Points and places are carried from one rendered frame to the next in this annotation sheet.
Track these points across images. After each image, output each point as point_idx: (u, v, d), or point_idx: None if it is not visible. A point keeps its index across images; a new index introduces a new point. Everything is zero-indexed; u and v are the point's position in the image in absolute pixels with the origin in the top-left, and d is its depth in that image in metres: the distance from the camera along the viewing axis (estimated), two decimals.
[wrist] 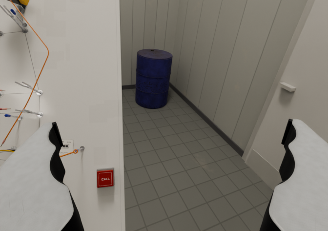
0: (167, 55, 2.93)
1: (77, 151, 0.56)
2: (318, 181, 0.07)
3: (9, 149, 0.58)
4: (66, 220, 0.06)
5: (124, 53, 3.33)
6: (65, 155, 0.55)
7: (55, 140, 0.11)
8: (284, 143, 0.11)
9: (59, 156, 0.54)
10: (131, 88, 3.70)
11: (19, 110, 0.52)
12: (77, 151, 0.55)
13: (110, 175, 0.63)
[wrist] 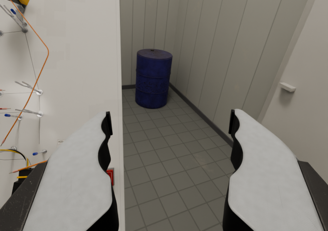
0: (167, 55, 2.93)
1: None
2: (263, 163, 0.08)
3: (9, 149, 0.58)
4: (104, 211, 0.06)
5: (124, 53, 3.33)
6: None
7: (107, 129, 0.11)
8: (231, 132, 0.12)
9: None
10: (131, 88, 3.70)
11: (19, 109, 0.52)
12: None
13: (110, 175, 0.63)
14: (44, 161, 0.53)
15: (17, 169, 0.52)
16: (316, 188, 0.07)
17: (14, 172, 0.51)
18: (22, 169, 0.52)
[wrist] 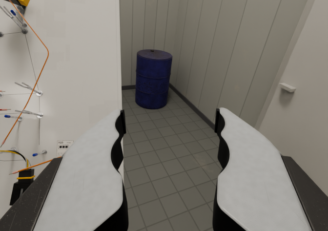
0: (167, 56, 2.93)
1: None
2: (249, 160, 0.08)
3: (9, 150, 0.58)
4: (114, 210, 0.06)
5: (124, 53, 3.33)
6: None
7: (120, 127, 0.11)
8: (216, 131, 0.12)
9: (59, 156, 0.54)
10: (131, 88, 3.70)
11: (19, 110, 0.52)
12: None
13: None
14: (44, 162, 0.53)
15: (17, 170, 0.52)
16: (299, 181, 0.07)
17: (14, 173, 0.51)
18: (22, 170, 0.52)
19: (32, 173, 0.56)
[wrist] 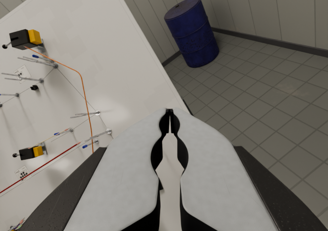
0: (194, 1, 2.56)
1: None
2: (207, 156, 0.08)
3: None
4: (147, 212, 0.06)
5: (153, 27, 3.17)
6: None
7: (164, 126, 0.11)
8: (173, 132, 0.12)
9: None
10: (177, 55, 3.54)
11: (88, 138, 0.53)
12: None
13: None
14: None
15: None
16: (252, 167, 0.08)
17: None
18: None
19: None
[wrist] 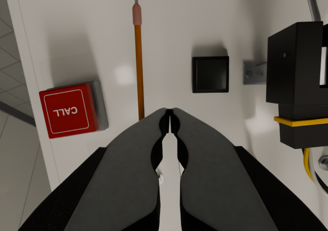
0: None
1: None
2: (207, 156, 0.08)
3: None
4: (147, 212, 0.06)
5: None
6: None
7: (164, 126, 0.11)
8: (173, 132, 0.12)
9: None
10: None
11: None
12: None
13: (52, 122, 0.20)
14: None
15: (141, 23, 0.12)
16: (252, 167, 0.08)
17: (134, 10, 0.12)
18: (134, 42, 0.12)
19: (284, 131, 0.16)
